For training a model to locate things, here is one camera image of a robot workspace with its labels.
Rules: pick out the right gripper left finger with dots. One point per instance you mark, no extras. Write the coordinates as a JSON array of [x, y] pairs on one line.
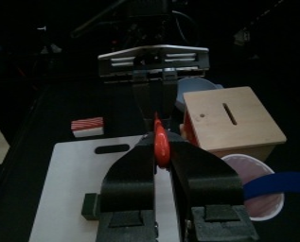
[[128, 189]]

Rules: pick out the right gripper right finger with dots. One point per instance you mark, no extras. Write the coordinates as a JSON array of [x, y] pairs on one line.
[[206, 189]]

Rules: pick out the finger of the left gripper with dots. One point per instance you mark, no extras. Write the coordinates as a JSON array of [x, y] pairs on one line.
[[166, 94], [145, 94]]

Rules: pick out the red toy knife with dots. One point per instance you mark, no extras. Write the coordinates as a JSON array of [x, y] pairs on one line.
[[161, 148]]

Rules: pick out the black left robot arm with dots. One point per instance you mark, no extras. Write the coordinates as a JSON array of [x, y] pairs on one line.
[[143, 12]]

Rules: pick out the grey bowl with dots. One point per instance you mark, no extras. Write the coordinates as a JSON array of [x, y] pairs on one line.
[[194, 89]]

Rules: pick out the red plastic cup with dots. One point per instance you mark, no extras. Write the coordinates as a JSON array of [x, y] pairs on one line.
[[261, 176]]

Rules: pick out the white cutting board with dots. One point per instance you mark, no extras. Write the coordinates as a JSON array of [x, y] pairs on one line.
[[71, 182]]

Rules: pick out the toy salmon nigiri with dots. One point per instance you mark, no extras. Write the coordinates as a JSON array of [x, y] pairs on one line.
[[87, 127]]

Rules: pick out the wooden box with red drawer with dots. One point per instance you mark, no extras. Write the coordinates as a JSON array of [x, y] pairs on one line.
[[231, 123]]

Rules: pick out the blue toy utensil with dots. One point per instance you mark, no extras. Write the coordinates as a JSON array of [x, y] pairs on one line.
[[282, 184]]

